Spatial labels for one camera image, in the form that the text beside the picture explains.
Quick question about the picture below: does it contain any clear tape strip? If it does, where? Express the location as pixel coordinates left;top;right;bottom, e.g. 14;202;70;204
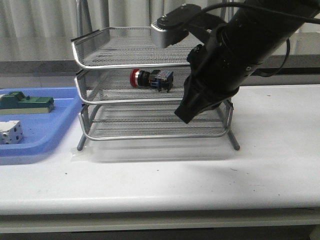
70;147;94;162

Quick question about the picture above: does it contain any white circuit breaker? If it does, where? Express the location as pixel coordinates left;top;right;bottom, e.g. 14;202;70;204
0;120;24;145

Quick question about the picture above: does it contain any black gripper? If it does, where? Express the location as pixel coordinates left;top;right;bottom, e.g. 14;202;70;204
174;23;263;124

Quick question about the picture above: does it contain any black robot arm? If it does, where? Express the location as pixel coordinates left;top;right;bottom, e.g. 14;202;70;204
174;0;320;124

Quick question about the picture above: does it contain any silver mesh tray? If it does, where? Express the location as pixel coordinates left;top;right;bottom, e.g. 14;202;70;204
71;27;200;70
78;100;233;141
74;66;190;105

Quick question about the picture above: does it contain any grey stone counter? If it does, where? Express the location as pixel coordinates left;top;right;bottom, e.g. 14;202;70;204
0;32;320;77

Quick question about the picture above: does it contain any red emergency push button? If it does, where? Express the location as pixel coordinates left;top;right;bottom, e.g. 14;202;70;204
129;68;174;93

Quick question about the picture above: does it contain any grey metal rack frame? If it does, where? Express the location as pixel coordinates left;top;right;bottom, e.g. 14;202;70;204
75;0;240;151

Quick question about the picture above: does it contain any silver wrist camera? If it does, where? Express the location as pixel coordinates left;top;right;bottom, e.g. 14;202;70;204
150;3;227;49

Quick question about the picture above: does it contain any blue plastic tray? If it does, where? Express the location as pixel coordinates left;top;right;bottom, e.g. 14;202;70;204
0;87;82;165

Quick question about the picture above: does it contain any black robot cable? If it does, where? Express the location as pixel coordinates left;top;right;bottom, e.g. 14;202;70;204
199;1;320;78

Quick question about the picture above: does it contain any green electrical module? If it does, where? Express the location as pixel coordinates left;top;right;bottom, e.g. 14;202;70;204
0;91;55;115

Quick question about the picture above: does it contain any white pleated curtain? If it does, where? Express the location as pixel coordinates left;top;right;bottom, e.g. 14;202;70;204
0;0;320;62

